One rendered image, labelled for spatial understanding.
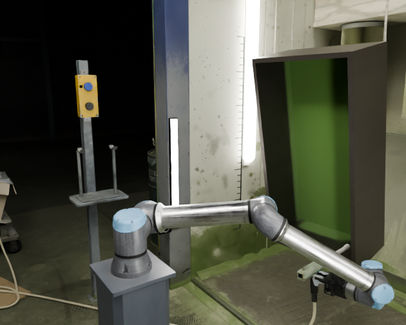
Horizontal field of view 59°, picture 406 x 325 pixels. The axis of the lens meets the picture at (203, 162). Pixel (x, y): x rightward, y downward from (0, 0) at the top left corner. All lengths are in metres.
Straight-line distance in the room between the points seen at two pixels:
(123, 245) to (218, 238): 1.37
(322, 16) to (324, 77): 1.14
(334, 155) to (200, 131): 0.92
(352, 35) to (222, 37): 1.09
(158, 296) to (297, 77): 1.53
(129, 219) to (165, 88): 1.09
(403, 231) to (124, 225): 2.14
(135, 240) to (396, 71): 2.59
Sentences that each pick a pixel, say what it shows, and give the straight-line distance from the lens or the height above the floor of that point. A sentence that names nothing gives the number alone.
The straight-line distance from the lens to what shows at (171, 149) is 2.46.
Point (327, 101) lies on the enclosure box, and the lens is 2.33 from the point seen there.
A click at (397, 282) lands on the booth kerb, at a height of 0.12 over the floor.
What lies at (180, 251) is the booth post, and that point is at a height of 0.29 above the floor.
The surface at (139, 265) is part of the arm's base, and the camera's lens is 1.71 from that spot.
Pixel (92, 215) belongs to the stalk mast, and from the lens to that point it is 2.58.
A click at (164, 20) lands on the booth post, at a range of 2.47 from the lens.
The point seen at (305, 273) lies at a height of 0.56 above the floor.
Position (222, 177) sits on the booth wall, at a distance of 2.78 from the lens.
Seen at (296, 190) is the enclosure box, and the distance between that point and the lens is 2.64.
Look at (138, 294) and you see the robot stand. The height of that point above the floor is 0.59.
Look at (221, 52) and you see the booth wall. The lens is 2.70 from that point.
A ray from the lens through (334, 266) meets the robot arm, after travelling 1.67.
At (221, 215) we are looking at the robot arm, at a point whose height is 0.89.
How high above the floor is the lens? 1.48
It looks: 12 degrees down
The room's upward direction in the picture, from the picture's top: straight up
